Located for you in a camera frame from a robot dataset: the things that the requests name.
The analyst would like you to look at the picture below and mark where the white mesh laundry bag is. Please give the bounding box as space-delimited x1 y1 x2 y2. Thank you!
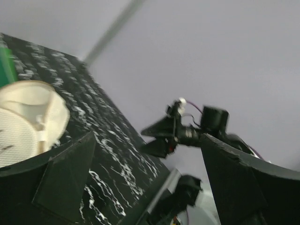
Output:
0 81 70 167

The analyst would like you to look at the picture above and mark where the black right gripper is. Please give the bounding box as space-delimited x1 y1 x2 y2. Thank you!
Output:
139 98 229 158

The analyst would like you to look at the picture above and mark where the green binder folder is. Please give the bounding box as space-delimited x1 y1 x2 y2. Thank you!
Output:
0 47 18 87

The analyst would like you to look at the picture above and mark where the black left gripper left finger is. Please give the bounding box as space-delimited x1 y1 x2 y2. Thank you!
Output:
0 132 96 225

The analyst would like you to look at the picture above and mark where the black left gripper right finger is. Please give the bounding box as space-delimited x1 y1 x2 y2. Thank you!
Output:
200 135 300 225

